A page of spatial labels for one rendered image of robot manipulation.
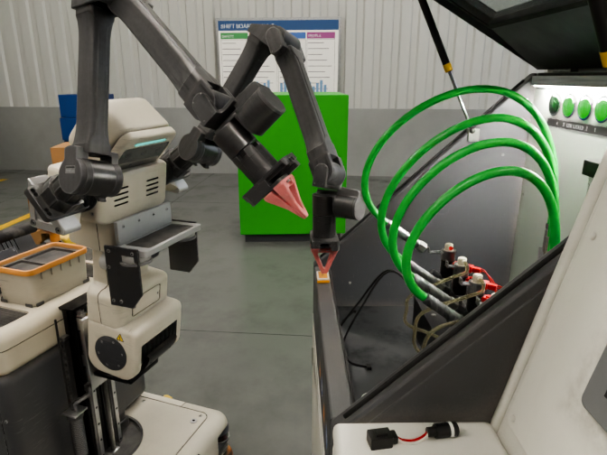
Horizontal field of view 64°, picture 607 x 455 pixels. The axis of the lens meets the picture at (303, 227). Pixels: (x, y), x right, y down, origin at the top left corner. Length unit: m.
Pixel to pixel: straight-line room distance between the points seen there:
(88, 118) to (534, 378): 0.92
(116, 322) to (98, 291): 0.10
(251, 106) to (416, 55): 6.75
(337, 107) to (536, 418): 3.74
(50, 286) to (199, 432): 0.70
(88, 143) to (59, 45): 7.55
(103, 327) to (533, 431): 1.08
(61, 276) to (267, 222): 2.95
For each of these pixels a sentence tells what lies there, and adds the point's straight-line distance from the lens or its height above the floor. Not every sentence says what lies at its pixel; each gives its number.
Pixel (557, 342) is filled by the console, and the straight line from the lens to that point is 0.66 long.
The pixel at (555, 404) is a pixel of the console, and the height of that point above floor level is 1.08.
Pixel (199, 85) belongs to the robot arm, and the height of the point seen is 1.43.
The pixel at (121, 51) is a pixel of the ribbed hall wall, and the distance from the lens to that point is 8.21.
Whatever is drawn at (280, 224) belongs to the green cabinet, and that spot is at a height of 0.18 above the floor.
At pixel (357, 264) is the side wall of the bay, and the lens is 1.34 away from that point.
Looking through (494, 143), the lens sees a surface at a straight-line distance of 0.82.
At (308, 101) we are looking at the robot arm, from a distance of 1.23.
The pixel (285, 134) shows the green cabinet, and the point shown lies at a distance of 4.23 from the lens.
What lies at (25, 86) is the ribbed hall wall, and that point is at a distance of 8.99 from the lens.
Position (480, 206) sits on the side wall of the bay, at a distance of 1.36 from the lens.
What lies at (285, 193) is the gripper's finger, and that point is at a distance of 0.81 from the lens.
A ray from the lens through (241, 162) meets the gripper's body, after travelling 0.82.
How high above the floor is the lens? 1.44
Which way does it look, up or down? 17 degrees down
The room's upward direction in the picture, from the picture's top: straight up
